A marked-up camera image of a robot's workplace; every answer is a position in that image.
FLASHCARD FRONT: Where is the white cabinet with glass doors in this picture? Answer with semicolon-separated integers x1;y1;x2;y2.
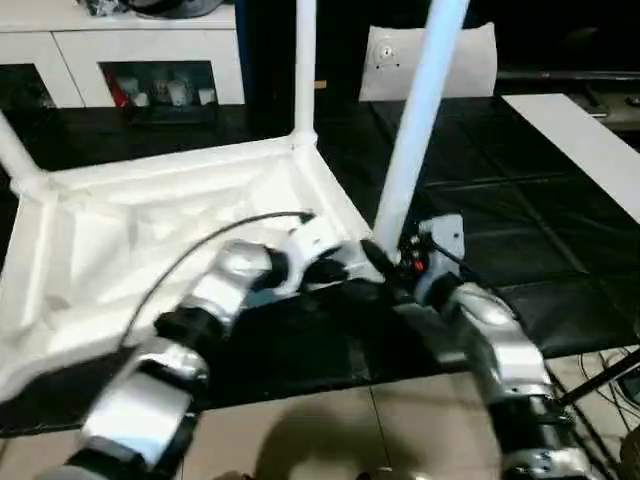
0;0;247;109

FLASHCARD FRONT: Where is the black stand leg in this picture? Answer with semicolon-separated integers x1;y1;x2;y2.
558;352;640;407

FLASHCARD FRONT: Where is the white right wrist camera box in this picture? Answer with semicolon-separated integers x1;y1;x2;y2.
414;213;467;273

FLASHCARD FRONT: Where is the white flat board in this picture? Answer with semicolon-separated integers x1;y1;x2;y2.
500;93;640;227

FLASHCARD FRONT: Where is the white plastic table top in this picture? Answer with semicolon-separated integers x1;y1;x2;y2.
0;134;403;403

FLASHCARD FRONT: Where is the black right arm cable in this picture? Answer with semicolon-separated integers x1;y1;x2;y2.
425;238;601;471

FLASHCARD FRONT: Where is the white plastic bag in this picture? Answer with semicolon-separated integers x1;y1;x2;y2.
357;22;499;103

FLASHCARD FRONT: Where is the white plastic table leg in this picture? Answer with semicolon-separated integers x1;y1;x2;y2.
371;0;472;257
294;0;320;151
0;108;51;197

